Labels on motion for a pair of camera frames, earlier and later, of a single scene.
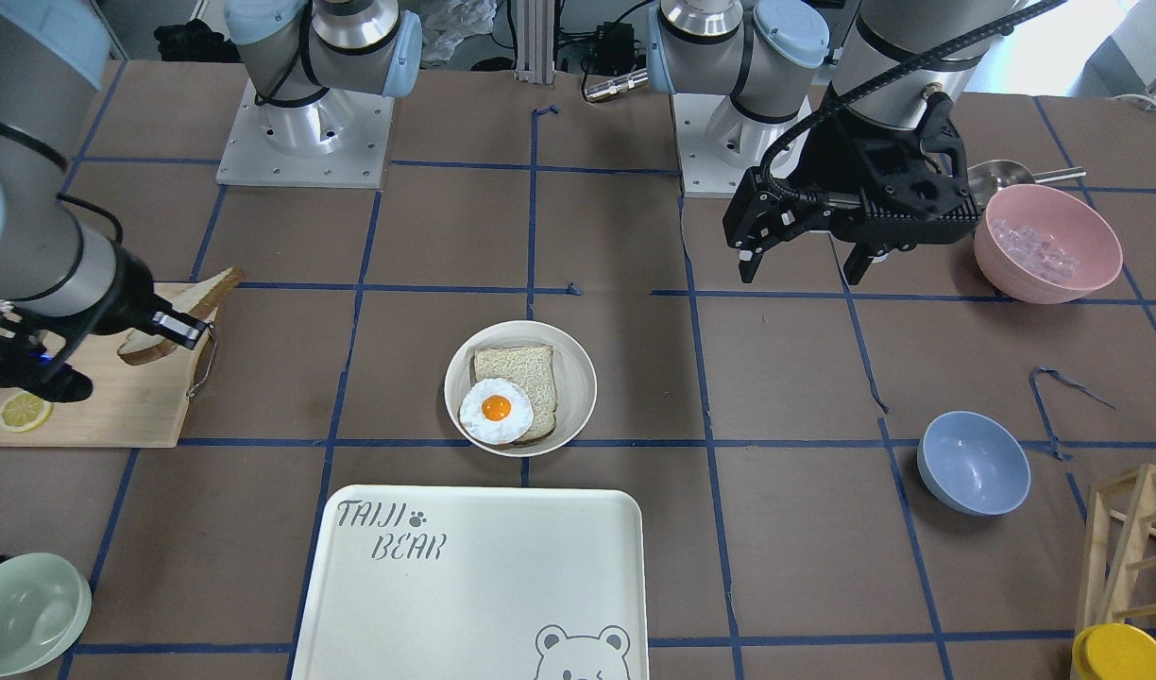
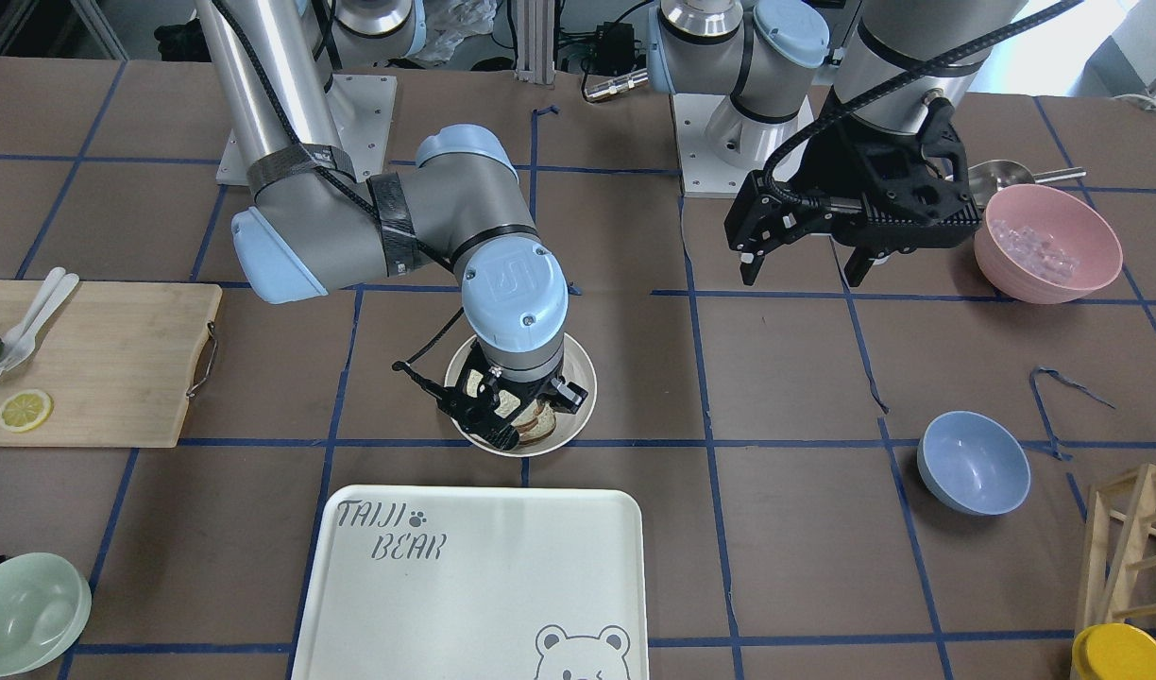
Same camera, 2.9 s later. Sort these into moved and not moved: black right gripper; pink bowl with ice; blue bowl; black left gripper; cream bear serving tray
Moved: black right gripper
Not moved: cream bear serving tray; blue bowl; pink bowl with ice; black left gripper
